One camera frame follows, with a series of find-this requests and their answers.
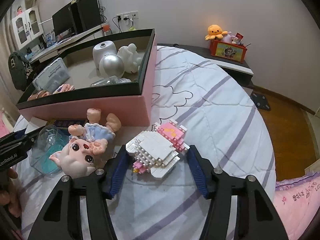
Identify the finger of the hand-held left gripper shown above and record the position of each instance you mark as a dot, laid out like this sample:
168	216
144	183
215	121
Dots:
32	136

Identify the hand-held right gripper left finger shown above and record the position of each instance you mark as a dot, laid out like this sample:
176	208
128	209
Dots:
118	170

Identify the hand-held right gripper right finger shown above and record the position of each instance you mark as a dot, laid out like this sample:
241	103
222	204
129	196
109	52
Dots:
197	170

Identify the clear blue dome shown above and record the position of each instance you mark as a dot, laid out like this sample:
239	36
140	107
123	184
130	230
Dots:
43	160

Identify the white pink block figure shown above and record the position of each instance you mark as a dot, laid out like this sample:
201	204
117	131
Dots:
152	150

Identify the rose gold jar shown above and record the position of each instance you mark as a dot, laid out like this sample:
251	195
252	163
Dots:
40	95

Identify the pink box with black rim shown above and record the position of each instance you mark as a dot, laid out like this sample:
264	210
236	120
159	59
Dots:
112	110

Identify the clear plastic box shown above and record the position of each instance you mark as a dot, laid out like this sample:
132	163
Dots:
53	73

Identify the clear plastic piece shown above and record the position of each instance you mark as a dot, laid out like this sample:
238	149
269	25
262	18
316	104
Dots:
110	81

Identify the silver ball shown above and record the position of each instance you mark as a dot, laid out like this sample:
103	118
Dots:
111	66

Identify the white figurine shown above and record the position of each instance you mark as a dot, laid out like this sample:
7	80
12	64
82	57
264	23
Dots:
131	57

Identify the person's left hand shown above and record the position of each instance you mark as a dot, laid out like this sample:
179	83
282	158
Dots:
11	200

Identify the pink pig doll figure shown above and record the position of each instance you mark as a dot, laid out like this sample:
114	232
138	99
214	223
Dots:
77	155

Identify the black bathroom scale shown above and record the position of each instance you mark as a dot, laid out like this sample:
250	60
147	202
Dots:
261	101

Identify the cream curtain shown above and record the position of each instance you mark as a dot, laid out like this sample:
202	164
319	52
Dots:
5	42

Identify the blue white box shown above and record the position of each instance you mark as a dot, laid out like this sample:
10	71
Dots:
49	38

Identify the pink quilt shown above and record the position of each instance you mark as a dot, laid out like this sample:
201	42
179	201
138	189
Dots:
295	205

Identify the white desk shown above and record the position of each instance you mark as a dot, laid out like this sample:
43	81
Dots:
75	38

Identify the black white low cabinet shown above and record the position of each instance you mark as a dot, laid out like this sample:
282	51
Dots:
240	67

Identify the black monitor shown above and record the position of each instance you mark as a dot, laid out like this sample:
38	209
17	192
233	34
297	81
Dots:
62	21

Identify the red toy box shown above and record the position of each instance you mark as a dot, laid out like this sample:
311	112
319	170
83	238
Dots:
228	51

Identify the small pink doll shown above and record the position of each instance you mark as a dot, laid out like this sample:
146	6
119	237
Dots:
19	9

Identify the clear bottle orange band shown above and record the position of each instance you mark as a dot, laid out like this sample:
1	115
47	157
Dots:
106	28

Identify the black computer tower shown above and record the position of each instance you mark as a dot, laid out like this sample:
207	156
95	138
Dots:
86	15

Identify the pink plush toy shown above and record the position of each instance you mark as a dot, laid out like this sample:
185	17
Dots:
228	38

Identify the red card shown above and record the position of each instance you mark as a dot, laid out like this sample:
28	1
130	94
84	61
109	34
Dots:
238	37

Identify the orange octopus plush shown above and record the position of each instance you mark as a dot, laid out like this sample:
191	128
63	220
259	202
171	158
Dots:
215	31

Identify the white wall cabinet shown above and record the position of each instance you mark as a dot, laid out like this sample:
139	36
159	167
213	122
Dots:
25	27

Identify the white wall outlet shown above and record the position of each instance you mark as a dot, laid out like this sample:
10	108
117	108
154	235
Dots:
127	15

